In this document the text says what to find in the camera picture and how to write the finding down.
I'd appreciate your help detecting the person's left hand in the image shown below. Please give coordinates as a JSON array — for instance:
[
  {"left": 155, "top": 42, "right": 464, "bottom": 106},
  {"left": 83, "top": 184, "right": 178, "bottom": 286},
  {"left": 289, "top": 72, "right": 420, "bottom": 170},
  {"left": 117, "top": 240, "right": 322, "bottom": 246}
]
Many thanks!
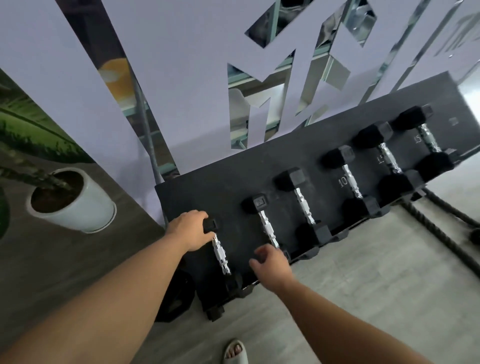
[{"left": 165, "top": 210, "right": 217, "bottom": 253}]

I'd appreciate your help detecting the person's right hand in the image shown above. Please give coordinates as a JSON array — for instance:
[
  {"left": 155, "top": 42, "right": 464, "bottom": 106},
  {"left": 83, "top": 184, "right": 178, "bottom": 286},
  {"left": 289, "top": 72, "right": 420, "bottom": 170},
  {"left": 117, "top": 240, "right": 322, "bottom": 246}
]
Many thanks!
[{"left": 249, "top": 244, "right": 292, "bottom": 293}]

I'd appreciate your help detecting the tiny black hex dumbbell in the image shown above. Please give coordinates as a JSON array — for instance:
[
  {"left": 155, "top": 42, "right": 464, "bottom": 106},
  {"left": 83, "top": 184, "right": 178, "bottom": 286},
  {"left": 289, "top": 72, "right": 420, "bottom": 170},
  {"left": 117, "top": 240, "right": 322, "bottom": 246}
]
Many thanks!
[{"left": 202, "top": 217, "right": 246, "bottom": 299}]

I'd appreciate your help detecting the small black hex dumbbell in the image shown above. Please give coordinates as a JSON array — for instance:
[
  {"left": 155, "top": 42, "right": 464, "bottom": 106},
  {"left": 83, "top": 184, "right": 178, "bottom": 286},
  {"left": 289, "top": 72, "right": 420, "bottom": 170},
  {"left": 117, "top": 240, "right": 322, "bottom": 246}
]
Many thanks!
[{"left": 241, "top": 193, "right": 292, "bottom": 265}]

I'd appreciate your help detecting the person's left forearm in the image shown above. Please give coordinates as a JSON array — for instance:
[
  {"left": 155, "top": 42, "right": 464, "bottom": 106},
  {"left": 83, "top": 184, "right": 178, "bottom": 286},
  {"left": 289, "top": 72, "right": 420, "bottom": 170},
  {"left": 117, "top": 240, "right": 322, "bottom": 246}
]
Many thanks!
[{"left": 0, "top": 225, "right": 188, "bottom": 364}]

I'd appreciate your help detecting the person's right forearm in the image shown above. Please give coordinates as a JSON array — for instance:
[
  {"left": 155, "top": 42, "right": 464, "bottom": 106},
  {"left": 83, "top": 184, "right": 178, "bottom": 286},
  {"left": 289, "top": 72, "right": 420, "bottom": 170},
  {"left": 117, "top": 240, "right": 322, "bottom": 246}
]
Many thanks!
[{"left": 268, "top": 279, "right": 437, "bottom": 364}]

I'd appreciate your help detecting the black dumbbell rack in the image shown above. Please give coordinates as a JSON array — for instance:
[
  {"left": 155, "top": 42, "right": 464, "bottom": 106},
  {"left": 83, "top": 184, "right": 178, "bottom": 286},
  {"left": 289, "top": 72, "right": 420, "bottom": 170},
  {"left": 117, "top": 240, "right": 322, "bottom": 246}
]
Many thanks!
[{"left": 154, "top": 71, "right": 469, "bottom": 323}]

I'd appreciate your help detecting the white slide sandal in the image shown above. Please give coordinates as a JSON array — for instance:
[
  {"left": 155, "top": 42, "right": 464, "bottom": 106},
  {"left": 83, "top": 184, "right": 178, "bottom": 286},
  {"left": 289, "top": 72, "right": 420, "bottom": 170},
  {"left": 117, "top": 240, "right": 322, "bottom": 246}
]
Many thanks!
[{"left": 224, "top": 339, "right": 249, "bottom": 364}]

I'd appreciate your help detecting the white plant pot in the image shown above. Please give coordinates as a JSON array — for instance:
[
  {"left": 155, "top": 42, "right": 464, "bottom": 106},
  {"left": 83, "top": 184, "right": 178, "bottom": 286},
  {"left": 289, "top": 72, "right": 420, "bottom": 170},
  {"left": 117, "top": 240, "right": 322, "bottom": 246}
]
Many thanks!
[{"left": 25, "top": 167, "right": 118, "bottom": 234}]

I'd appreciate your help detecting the row of black dumbbells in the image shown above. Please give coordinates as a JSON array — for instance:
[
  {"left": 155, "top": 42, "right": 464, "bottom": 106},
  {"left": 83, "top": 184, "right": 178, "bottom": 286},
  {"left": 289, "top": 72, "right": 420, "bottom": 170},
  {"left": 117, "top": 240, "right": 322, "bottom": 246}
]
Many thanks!
[{"left": 274, "top": 106, "right": 456, "bottom": 248}]

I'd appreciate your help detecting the green potted plant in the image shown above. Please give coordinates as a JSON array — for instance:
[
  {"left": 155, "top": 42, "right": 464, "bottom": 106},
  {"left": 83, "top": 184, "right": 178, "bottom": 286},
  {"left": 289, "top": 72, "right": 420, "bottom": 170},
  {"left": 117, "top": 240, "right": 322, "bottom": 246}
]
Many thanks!
[{"left": 0, "top": 150, "right": 76, "bottom": 241}]

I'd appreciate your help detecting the black battle rope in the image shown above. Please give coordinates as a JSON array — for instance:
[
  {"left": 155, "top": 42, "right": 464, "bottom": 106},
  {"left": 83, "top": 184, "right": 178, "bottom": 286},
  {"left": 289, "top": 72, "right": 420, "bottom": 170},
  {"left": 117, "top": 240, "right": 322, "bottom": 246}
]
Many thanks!
[{"left": 403, "top": 187, "right": 480, "bottom": 242}]

